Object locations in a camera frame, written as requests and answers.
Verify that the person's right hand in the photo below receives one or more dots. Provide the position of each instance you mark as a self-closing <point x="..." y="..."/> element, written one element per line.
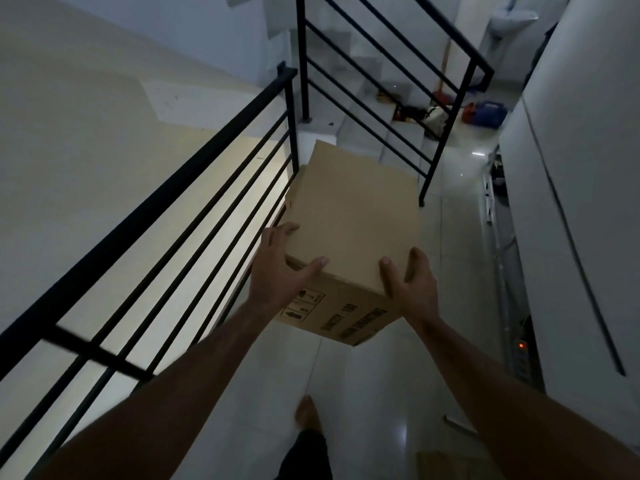
<point x="412" y="292"/>

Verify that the person's left hand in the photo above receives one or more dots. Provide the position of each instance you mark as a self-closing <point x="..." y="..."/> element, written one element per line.
<point x="272" y="284"/>

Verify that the person's left thumb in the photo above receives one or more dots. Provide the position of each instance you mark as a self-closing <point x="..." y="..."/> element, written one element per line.
<point x="311" y="269"/>

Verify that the person's right thumb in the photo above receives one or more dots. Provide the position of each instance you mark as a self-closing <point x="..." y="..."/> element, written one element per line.
<point x="387" y="274"/>

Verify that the brown cardboard box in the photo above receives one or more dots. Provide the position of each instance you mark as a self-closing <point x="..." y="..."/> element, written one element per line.
<point x="350" y="229"/>

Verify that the person's left forearm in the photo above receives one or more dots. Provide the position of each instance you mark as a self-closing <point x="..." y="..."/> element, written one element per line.
<point x="165" y="394"/>

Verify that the person's right forearm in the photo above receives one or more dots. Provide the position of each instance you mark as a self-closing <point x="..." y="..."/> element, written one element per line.
<point x="515" y="409"/>

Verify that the person's foot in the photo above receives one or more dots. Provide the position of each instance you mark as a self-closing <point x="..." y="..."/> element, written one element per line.
<point x="307" y="412"/>

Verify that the power strip with red light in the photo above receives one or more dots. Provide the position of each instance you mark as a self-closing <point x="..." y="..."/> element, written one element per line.
<point x="521" y="352"/>

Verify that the black metal stair railing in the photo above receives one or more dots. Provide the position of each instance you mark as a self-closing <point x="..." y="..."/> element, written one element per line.
<point x="150" y="234"/>

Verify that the white bag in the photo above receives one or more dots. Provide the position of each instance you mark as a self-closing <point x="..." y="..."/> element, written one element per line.
<point x="434" y="115"/>

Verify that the white staircase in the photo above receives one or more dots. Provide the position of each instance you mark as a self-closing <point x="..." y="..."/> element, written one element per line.
<point x="370" y="109"/>

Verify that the blue and red bag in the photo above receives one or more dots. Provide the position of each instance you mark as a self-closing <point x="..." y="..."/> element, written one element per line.
<point x="484" y="114"/>

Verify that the person's black trouser leg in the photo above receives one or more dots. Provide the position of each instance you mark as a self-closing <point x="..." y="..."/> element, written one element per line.
<point x="306" y="457"/>

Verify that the black metal banister railing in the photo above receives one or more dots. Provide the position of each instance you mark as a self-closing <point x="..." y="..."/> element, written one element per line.
<point x="390" y="79"/>

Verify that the white cabinet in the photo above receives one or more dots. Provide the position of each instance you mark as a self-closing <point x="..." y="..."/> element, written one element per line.
<point x="575" y="194"/>

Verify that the white wall sink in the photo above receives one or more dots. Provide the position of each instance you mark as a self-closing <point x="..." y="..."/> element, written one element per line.
<point x="511" y="17"/>

